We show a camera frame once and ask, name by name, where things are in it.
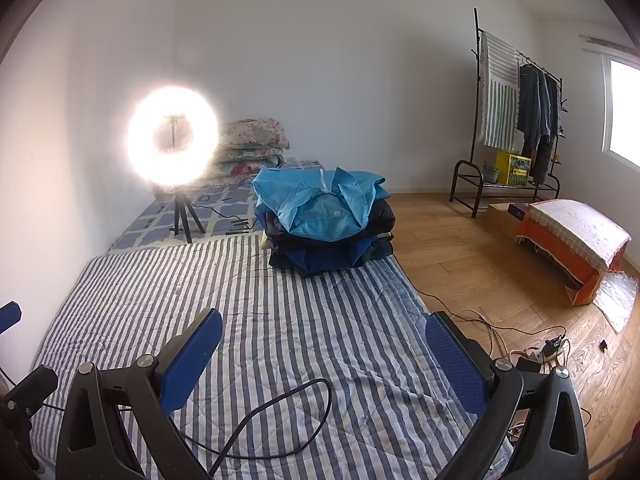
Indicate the dark hanging clothes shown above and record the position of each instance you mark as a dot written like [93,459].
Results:
[537,110]

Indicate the window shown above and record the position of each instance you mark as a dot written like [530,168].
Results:
[625,110]

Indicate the black tripod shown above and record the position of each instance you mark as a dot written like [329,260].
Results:
[181,210]

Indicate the white cloth cover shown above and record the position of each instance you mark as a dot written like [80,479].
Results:
[580,225]

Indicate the grey striped mattress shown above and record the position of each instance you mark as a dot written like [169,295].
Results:
[300,320]

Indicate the orange cardboard box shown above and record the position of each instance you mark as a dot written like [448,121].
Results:
[575,270]

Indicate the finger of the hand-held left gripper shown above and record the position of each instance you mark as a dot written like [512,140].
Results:
[30,390]
[9,317]

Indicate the dark blue flat box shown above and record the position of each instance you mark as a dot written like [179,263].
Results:
[520,210]

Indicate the light wooden low box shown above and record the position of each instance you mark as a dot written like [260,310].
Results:
[500,220]

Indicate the small grey pot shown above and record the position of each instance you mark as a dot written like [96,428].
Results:
[490,172]

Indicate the yellow box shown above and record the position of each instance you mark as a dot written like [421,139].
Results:
[515,170]

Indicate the blue patterned bed sheet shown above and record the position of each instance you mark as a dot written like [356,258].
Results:
[150,225]

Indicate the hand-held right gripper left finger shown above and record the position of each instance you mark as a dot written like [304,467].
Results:
[192,360]

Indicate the black clothes rack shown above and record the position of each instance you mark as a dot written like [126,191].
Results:
[477,60]

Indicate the bubble wrap sheet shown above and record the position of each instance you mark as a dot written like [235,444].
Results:
[620,300]

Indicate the light blue work coat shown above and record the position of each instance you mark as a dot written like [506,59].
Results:
[320,210]

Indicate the pile of folded dark clothes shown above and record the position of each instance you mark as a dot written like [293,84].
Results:
[325,255]

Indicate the white power strip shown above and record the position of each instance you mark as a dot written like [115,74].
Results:
[547,349]

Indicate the striped hanging towel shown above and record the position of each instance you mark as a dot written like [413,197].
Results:
[500,100]

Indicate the black power adapter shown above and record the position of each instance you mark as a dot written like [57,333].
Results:
[529,365]

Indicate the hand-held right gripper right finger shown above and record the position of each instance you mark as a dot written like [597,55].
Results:
[455,360]

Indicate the folded floral quilt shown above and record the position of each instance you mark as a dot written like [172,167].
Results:
[250,140]

